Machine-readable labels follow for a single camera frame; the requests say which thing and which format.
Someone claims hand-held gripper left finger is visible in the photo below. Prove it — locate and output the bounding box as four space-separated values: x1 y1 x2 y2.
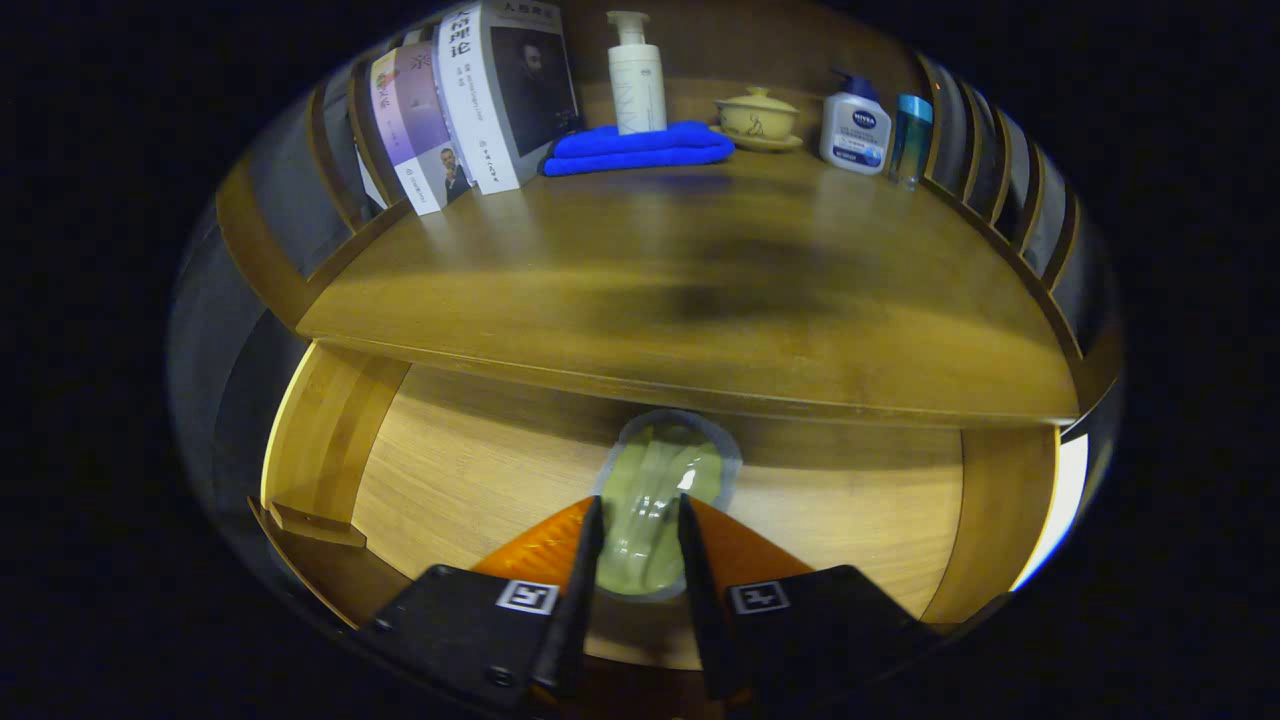
360 495 606 716

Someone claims blue folded cloth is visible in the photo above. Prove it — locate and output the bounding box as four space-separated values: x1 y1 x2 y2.
542 121 736 178

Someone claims purple book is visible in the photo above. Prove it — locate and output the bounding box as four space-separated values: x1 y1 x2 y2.
370 42 471 217

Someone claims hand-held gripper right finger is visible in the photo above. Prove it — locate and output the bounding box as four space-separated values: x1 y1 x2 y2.
677 493 946 706

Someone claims thick white book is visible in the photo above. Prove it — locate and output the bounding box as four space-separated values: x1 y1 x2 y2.
435 0 583 196

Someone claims white pump bottle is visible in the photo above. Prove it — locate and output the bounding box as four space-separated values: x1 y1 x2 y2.
606 10 668 136

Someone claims brown wooden cabinet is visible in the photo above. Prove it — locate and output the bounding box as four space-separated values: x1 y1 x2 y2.
215 0 1126 641

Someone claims wooden countertop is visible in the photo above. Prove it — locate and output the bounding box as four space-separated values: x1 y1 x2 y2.
297 150 1083 429

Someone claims wooden drawer with black knob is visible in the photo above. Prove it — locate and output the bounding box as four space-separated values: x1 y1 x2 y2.
248 340 1063 671

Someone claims white bottle with blue cap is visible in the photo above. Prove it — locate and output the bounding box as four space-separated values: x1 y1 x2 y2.
818 68 893 176

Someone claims beige lidded tea bowl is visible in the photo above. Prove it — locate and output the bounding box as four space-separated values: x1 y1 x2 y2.
710 86 805 153

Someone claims slim teal bottle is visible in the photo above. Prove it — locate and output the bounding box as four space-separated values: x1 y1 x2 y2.
888 94 935 191

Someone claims green item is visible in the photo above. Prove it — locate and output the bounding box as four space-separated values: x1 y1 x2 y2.
592 408 743 603

